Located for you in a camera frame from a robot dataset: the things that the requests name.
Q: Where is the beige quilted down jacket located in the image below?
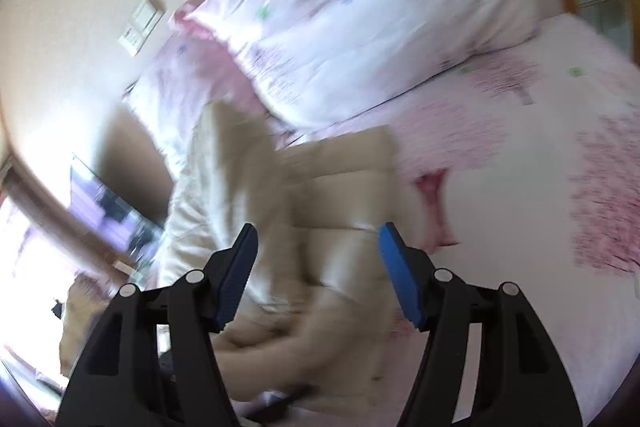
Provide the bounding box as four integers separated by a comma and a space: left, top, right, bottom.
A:
157, 102, 397, 415

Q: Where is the black flat television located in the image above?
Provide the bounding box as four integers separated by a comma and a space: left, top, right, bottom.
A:
68, 157, 163, 265

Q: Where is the pink floral bed sheet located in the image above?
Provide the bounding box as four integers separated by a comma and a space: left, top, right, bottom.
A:
262, 14, 639, 421

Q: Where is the left pink floral pillow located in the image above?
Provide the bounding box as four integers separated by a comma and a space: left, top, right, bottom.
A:
124, 0, 288, 180

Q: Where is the pink floral pillow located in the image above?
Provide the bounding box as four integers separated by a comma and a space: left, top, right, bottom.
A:
124, 0, 288, 180
172, 0, 538, 129

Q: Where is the right pink floral pillow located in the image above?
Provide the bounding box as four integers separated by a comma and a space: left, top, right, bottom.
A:
172, 0, 538, 129

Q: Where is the white wall switch panel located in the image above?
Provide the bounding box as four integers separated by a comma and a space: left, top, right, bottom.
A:
118, 0, 165, 57

